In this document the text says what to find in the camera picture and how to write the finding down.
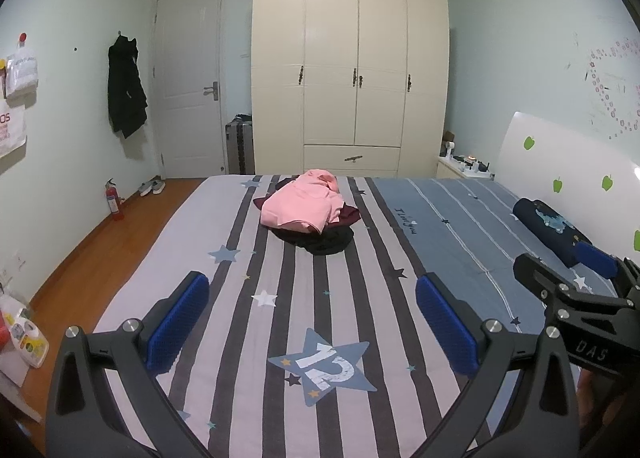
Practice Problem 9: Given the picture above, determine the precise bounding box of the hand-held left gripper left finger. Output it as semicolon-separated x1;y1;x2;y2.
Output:
46;271;211;458

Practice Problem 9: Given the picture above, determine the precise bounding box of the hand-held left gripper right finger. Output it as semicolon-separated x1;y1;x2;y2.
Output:
415;272;581;458

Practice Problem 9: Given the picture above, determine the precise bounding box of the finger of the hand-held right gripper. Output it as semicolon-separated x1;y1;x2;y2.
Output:
513;252;581;310
574;241;640;300

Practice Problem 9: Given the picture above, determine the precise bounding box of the pink shirt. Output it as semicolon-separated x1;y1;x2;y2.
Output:
260;169;346;234

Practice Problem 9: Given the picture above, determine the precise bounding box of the person's right hand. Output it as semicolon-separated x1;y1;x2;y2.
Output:
579;369;626;439

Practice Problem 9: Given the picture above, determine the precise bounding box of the navy bolster pillow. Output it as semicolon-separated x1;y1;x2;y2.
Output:
512;197;593;268

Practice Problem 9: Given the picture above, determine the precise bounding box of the bed with striped star sheet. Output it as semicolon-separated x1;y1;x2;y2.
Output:
92;173;621;458

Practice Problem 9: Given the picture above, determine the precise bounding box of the white headboard with green stickers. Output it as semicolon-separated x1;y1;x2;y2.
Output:
492;111;640;259

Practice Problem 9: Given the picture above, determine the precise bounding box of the white nightstand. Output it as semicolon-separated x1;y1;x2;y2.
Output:
436;155;496;180

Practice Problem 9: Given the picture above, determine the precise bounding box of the red fire extinguisher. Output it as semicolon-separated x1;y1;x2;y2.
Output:
104;178;125;222

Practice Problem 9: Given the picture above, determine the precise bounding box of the black garment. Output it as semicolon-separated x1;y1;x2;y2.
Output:
272;225;355;255

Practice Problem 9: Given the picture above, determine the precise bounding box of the maroon garment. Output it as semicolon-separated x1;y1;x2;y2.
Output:
252;177;361;229

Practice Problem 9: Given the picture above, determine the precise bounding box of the white bottle with yellow label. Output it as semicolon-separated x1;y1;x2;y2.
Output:
10;313;50;369

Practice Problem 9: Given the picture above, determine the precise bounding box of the pile of papers and packaging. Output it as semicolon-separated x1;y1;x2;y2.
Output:
0;365;45;424

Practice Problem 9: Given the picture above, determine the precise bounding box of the dark metal suitcase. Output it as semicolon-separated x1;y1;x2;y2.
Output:
225;113;256;175

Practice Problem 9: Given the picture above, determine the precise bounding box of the black hanging jacket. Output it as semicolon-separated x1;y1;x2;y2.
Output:
107;34;149;140

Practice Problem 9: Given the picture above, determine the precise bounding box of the white bag with red print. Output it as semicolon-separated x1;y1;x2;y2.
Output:
0;106;28;156

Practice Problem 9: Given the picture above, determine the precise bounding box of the white door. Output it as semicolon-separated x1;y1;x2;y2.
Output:
152;0;226;179

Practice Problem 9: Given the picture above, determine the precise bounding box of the cream wardrobe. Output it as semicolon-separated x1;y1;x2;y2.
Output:
250;0;451;181

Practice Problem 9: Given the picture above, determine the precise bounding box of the plain white plastic bag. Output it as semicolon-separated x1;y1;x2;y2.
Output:
5;41;40;99

